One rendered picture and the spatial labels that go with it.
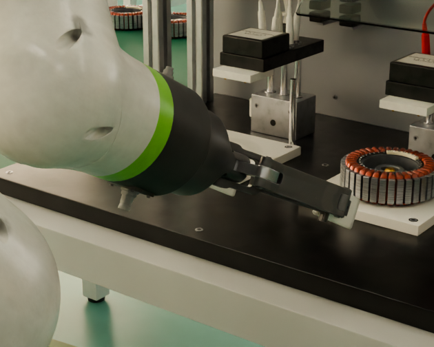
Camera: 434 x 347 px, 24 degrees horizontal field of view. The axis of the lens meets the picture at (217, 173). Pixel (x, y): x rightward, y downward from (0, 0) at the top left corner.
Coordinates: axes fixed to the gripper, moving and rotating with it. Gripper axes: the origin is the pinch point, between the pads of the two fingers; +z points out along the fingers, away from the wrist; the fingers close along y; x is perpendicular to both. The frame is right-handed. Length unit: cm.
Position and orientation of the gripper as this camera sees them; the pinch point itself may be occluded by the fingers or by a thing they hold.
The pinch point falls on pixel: (286, 194)
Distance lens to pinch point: 97.1
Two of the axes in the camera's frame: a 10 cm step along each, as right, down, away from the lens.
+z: 5.3, 2.3, 8.2
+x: 3.0, -9.5, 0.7
